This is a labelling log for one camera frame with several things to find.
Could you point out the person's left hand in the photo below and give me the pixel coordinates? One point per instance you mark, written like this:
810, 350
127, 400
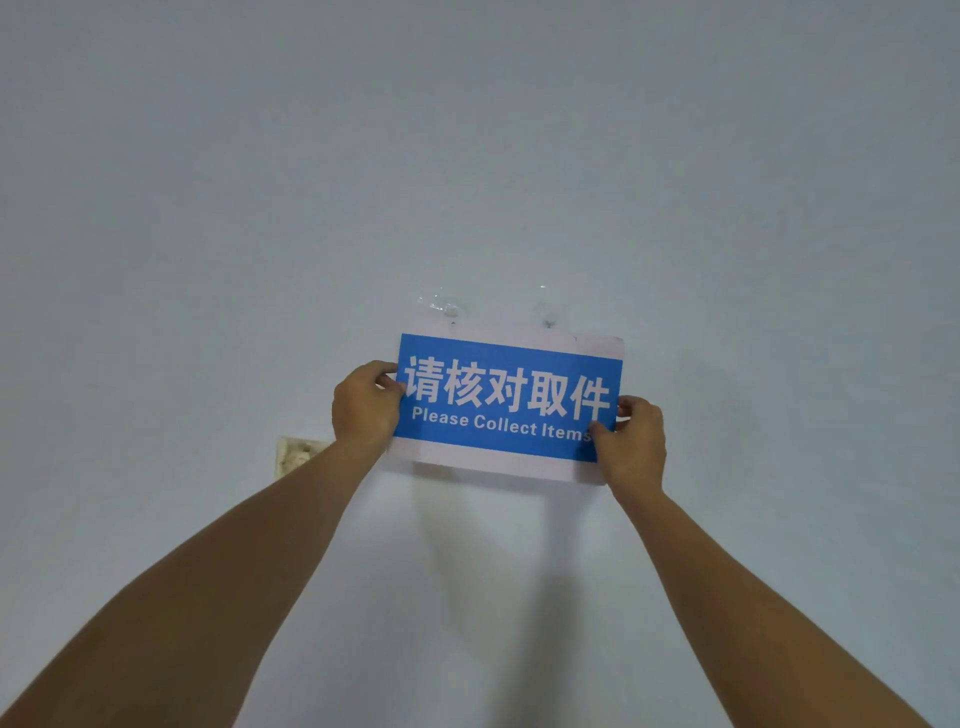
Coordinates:
364, 409

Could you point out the person's right hand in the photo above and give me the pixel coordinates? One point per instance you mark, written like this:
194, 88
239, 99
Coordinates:
636, 446

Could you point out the person's left thumb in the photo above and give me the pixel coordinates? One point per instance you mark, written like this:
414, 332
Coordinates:
391, 389

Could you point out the person's right thumb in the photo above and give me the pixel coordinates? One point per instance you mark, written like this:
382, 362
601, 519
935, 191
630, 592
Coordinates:
604, 430

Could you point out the blue and white paper sign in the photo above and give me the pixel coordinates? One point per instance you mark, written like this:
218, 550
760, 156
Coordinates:
508, 401

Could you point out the person's left forearm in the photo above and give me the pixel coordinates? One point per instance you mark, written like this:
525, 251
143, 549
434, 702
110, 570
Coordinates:
195, 600

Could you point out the person's right forearm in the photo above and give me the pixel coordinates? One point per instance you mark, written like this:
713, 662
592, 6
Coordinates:
757, 622

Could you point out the clear adhesive wall hook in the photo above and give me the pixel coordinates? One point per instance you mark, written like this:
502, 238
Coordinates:
547, 311
442, 306

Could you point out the beige wall socket plate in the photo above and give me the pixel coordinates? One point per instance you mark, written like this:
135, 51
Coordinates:
296, 454

